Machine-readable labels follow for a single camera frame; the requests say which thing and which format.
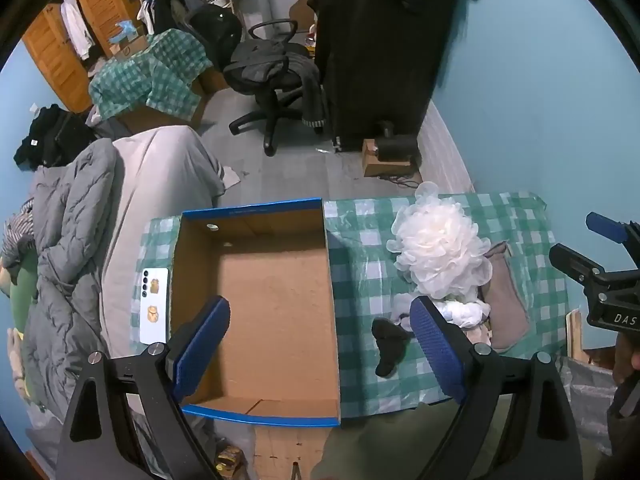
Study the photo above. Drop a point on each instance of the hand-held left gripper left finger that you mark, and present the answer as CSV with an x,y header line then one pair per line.
x,y
200,352

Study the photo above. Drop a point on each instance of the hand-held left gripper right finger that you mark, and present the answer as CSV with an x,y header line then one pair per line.
x,y
440,352

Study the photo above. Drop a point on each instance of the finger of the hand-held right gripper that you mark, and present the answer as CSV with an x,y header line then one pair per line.
x,y
605,225
575,262

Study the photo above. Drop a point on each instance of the black sock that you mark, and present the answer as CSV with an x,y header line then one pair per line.
x,y
387,350

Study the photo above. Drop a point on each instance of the taupe knitted cloth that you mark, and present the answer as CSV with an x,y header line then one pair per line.
x,y
505,300

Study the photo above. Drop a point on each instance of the blue-rimmed cardboard box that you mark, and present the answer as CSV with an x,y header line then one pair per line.
x,y
275,310

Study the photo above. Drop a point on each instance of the white mesh bath pouf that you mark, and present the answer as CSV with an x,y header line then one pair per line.
x,y
440,245

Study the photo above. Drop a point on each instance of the person's right hand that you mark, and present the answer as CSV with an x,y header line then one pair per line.
x,y
627,357

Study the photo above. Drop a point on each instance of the white blue striped sock ball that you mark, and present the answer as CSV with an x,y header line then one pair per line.
x,y
465,314

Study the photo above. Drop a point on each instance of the wooden board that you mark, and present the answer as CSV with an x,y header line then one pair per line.
x,y
575,335

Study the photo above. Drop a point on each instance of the white smartphone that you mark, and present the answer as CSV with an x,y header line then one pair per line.
x,y
152,310

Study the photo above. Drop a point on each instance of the clear plastic bag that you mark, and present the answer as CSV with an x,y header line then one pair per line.
x,y
585,395

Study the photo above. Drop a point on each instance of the green checkered plastic tablecloth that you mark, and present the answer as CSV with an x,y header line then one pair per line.
x,y
360,280

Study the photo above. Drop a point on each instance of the beige bed cover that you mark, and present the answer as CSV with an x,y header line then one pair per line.
x,y
150,185

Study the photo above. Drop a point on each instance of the grey quilted blanket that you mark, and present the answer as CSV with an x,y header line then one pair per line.
x,y
65,240

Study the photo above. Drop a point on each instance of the small cardboard box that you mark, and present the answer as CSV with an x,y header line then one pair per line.
x,y
372,166

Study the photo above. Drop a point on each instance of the black appliance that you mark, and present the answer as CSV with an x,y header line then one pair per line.
x,y
397,146

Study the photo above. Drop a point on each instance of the striped cloth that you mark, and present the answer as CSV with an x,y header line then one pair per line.
x,y
15,232

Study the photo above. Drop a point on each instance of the large cardboard box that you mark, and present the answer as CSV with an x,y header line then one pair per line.
x,y
150,117

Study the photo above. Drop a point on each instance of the black office chair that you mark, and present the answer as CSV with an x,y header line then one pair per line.
x,y
272,120

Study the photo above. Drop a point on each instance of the pile of black clothes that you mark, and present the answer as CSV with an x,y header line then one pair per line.
x,y
50,135

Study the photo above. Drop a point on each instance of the black fabric wardrobe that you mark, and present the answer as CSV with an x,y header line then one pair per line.
x,y
380,60

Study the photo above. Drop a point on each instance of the green checkered cloth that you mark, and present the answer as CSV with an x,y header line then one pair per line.
x,y
150,75

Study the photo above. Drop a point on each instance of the dark jacket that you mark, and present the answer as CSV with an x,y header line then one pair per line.
x,y
270,67

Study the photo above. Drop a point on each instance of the cardboard box with blue items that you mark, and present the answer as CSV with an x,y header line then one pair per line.
x,y
131,45

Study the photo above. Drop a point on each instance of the black bag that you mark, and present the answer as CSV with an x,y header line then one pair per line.
x,y
215,30

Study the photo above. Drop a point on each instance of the wooden louvered wardrobe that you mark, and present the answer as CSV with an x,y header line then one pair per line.
x,y
50,55

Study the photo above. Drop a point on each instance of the white hanging shirt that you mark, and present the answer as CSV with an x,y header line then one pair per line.
x,y
76,25

